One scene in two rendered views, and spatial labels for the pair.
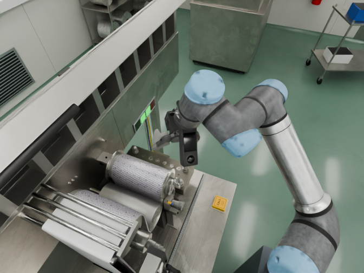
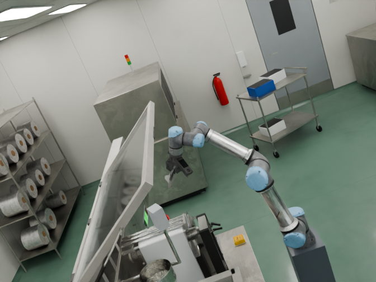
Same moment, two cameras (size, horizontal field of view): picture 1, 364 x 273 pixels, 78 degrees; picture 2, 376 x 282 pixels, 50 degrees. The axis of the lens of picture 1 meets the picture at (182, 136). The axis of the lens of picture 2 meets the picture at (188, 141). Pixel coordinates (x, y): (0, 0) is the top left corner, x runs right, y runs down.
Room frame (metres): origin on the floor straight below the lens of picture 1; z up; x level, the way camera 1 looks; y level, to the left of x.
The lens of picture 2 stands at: (-1.59, 0.59, 2.49)
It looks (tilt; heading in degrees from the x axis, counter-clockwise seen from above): 20 degrees down; 341
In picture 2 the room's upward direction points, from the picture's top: 22 degrees counter-clockwise
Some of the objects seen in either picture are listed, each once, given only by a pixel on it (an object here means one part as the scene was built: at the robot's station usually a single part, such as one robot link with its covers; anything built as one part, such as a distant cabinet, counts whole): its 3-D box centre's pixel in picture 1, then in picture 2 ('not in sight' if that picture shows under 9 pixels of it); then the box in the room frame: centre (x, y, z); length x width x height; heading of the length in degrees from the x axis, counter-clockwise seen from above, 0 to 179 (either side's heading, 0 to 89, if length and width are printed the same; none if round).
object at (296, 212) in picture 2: not in sight; (295, 219); (0.15, -0.46, 1.07); 0.13 x 0.12 x 0.14; 136
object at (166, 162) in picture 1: (156, 168); not in sight; (0.67, 0.15, 1.00); 0.40 x 0.16 x 0.06; 68
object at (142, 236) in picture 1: (139, 239); (192, 234); (0.20, 0.14, 1.34); 0.06 x 0.06 x 0.06; 68
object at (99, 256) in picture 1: (93, 253); (172, 279); (0.20, 0.34, 1.17); 0.34 x 0.05 x 0.54; 68
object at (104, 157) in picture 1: (105, 157); not in sight; (0.56, 0.34, 1.28); 0.06 x 0.05 x 0.02; 68
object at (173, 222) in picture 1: (173, 213); (207, 250); (0.40, 0.04, 1.05); 0.06 x 0.05 x 0.31; 68
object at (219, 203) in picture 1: (220, 203); (239, 239); (0.50, -0.21, 0.91); 0.07 x 0.07 x 0.02; 68
